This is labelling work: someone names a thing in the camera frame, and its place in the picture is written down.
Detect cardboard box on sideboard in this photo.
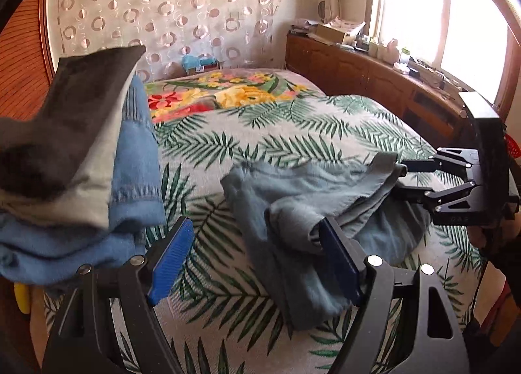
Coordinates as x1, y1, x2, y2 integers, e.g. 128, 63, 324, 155
315, 24, 359, 45

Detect blue folded jeans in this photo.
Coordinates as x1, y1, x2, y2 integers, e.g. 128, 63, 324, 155
1, 77, 166, 288

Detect blue item behind bed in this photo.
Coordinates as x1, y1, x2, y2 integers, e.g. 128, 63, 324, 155
181, 55, 221, 76

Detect brown wooden wardrobe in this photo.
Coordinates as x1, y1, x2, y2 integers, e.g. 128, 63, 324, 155
0, 0, 55, 121

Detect floral pink blanket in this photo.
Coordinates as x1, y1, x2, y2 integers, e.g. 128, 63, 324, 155
145, 69, 325, 123

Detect dark grey folded garment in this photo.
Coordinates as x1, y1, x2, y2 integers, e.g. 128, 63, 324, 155
1, 45, 146, 199

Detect circle pattern sheer curtain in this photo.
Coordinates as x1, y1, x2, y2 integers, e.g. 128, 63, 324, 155
48, 0, 281, 82

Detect light grey folded garment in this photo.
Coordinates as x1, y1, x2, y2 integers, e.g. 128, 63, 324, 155
1, 74, 134, 228

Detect grey-blue shorts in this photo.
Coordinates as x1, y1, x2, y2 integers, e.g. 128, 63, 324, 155
221, 152, 431, 331

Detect palm leaf bed cover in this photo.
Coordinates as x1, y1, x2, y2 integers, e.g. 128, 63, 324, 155
42, 93, 487, 374

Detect wooden sideboard cabinet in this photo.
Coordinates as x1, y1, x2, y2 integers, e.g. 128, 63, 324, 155
285, 32, 470, 147

